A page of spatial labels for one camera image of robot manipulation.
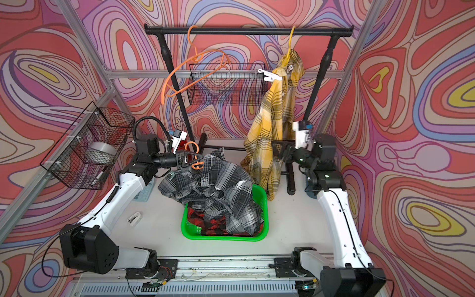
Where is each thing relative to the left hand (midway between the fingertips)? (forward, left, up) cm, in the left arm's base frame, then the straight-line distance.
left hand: (202, 159), depth 71 cm
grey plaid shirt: (-9, -6, -6) cm, 12 cm away
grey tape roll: (+2, +39, +2) cm, 39 cm away
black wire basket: (+5, +50, -2) cm, 50 cm away
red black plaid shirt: (-16, -5, -26) cm, 31 cm away
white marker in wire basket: (-5, +41, -6) cm, 42 cm away
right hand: (+2, -28, +4) cm, 29 cm away
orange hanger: (0, +2, +1) cm, 3 cm away
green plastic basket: (-17, +7, -30) cm, 35 cm away
